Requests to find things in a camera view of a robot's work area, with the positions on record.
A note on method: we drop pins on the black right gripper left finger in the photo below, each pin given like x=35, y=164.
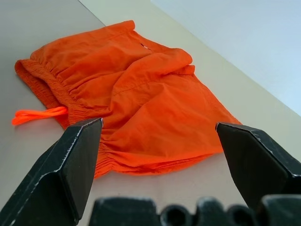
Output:
x=58, y=179

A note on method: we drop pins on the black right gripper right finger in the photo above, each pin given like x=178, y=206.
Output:
x=254, y=164

